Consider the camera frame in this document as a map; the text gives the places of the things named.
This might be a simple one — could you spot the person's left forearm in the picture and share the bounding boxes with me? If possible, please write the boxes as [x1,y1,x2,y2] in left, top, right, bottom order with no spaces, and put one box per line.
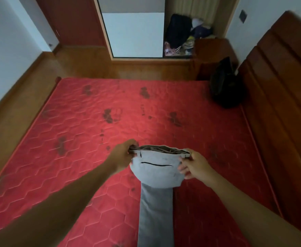
[0,162,118,247]

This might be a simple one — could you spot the grey trousers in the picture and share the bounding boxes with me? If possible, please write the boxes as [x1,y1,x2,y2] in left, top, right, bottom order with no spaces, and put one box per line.
[128,144,192,247]

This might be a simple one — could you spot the black folded cloth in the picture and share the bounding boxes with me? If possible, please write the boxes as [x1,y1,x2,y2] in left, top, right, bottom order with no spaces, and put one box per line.
[165,14,193,49]

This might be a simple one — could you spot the wooden nightstand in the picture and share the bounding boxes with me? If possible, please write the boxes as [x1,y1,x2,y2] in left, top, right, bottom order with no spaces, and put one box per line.
[191,38,240,81]

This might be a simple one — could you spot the reddish brown room door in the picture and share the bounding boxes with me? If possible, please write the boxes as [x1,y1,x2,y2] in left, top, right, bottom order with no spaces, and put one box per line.
[34,0,107,47]

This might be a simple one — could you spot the person's right forearm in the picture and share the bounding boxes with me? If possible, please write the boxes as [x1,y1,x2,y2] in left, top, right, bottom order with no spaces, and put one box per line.
[207,175,301,247]

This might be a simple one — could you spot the red quilted mattress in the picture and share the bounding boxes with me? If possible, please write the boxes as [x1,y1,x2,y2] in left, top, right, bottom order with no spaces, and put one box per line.
[0,77,282,247]

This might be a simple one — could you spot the white grey sliding wardrobe door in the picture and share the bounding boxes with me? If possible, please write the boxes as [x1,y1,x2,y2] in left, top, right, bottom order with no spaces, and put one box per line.
[96,0,166,59]

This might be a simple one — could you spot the person's right hand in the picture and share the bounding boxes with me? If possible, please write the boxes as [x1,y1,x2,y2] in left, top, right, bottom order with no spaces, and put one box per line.
[177,148,219,188]

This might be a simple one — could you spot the wooden headboard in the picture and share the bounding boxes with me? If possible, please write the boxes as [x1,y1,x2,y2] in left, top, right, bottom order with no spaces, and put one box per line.
[238,10,301,241]

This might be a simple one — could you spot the person's left hand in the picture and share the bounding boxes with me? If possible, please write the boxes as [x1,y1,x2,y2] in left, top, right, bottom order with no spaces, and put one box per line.
[106,139,139,174]

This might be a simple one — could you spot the wooden wardrobe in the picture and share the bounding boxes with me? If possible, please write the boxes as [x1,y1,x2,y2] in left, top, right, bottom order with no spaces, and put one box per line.
[92,0,241,61]

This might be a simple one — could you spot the pile of clothes in wardrobe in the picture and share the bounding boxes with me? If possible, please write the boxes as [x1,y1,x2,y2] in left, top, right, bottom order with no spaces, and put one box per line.
[182,37,195,53]

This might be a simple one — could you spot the black bag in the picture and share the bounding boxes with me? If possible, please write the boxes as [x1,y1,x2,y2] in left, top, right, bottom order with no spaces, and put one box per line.
[209,56,245,109]

